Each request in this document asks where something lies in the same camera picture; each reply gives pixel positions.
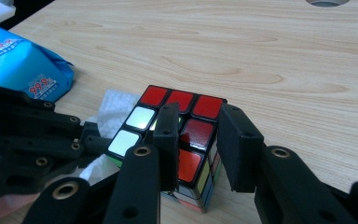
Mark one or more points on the white wet wipe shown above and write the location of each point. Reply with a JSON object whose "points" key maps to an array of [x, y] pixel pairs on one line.
{"points": [[115, 109]]}

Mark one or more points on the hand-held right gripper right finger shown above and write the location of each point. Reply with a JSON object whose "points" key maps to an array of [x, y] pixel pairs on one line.
{"points": [[239, 149]]}

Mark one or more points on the blue wet wipes pack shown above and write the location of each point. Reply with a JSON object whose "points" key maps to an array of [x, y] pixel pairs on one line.
{"points": [[21, 68]]}

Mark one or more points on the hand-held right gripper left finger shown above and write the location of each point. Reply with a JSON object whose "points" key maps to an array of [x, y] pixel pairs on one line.
{"points": [[164, 146]]}

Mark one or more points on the grey round table grommet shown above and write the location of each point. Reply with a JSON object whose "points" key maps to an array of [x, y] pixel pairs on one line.
{"points": [[327, 2]]}

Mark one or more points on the colourful puzzle cube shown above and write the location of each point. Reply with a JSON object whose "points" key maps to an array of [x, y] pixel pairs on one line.
{"points": [[195, 133]]}

